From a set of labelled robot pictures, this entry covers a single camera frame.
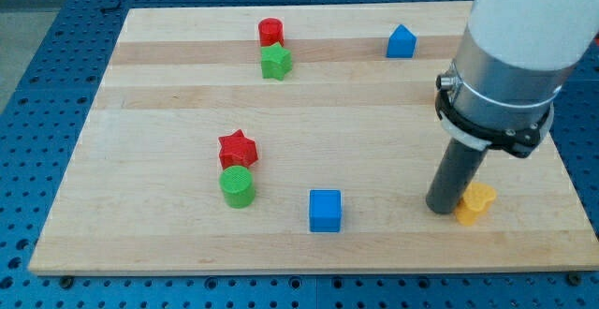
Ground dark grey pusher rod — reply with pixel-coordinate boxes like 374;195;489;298
426;139;488;214

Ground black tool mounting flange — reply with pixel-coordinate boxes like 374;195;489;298
435;74;554;158

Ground blue cube block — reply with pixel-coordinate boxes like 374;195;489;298
309;189;343;232

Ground red cylinder block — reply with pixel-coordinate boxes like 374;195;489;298
258;18;285;47

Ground yellow heart block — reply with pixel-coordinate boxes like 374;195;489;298
454;182;497;226

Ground green star block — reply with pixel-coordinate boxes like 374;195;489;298
261;42;293;81

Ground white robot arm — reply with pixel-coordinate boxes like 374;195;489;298
453;0;598;130

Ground green cylinder block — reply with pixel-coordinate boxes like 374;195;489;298
219;166;256;209

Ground wooden board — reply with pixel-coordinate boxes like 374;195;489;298
29;1;598;276

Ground red star block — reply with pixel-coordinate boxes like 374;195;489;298
218;129;258;169

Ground blue house-shaped block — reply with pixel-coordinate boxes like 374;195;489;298
386;24;417;58

